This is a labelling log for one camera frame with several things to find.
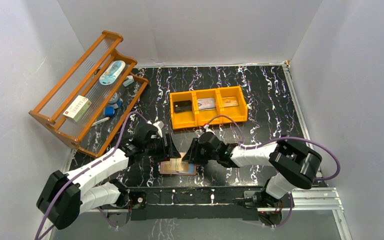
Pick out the pink leather card holder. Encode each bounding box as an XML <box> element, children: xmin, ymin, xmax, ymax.
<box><xmin>159</xmin><ymin>152</ymin><xmax>197</xmax><ymax>176</ymax></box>

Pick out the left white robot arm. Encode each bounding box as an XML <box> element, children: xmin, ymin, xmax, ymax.
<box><xmin>36</xmin><ymin>121</ymin><xmax>181</xmax><ymax>230</ymax></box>

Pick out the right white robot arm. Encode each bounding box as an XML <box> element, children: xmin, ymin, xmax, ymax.
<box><xmin>182</xmin><ymin>132</ymin><xmax>322</xmax><ymax>207</ymax></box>

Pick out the tan card in holder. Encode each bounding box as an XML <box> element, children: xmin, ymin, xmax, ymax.
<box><xmin>161</xmin><ymin>160</ymin><xmax>178</xmax><ymax>174</ymax></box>

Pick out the card stack middle bin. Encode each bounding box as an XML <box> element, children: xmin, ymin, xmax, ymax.
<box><xmin>197</xmin><ymin>97</ymin><xmax>216</xmax><ymax>111</ymax></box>

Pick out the card in right bin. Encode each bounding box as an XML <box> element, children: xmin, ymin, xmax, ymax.
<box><xmin>222</xmin><ymin>96</ymin><xmax>239</xmax><ymax>108</ymax></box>

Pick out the yellow three-compartment bin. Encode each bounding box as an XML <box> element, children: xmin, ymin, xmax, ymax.
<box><xmin>169</xmin><ymin>86</ymin><xmax>248</xmax><ymax>130</ymax></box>

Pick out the white orange marker pen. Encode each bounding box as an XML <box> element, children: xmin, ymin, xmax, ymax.
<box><xmin>91</xmin><ymin>117</ymin><xmax>110</xmax><ymax>127</ymax></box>

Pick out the blue round cap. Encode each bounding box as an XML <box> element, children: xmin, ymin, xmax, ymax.
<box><xmin>103</xmin><ymin>107</ymin><xmax>115</xmax><ymax>118</ymax></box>

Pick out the blue white tape roll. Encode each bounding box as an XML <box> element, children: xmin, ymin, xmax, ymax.
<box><xmin>108</xmin><ymin>92</ymin><xmax>123</xmax><ymax>109</ymax></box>

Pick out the orange wooden shelf rack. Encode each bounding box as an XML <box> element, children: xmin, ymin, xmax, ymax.
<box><xmin>29</xmin><ymin>30</ymin><xmax>149</xmax><ymax>158</ymax></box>

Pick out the white green medicine box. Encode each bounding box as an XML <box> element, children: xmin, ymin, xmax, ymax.
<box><xmin>63</xmin><ymin>95</ymin><xmax>92</xmax><ymax>122</ymax></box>

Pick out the blue white toothbrush package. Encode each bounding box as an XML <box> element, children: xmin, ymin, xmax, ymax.
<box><xmin>99</xmin><ymin>60</ymin><xmax>126</xmax><ymax>86</ymax></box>

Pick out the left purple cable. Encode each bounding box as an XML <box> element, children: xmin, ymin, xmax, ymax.
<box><xmin>34</xmin><ymin>111</ymin><xmax>151</xmax><ymax>240</ymax></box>

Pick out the black metal base rail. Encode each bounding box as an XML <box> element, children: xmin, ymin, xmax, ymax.
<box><xmin>44</xmin><ymin>185</ymin><xmax>345</xmax><ymax>223</ymax></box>

